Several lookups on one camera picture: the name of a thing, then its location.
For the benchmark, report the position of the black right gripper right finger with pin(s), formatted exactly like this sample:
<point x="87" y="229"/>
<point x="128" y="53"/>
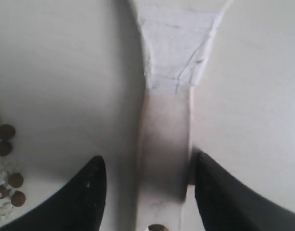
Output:
<point x="226" y="204"/>

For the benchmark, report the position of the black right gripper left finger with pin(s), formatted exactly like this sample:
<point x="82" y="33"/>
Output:
<point x="78" y="206"/>

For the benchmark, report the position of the pile of brown pellets and grains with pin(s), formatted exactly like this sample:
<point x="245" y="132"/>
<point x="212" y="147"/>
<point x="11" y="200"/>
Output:
<point x="11" y="178"/>

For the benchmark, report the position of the wooden paint brush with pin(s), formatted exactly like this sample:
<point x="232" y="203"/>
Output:
<point x="177" y="38"/>

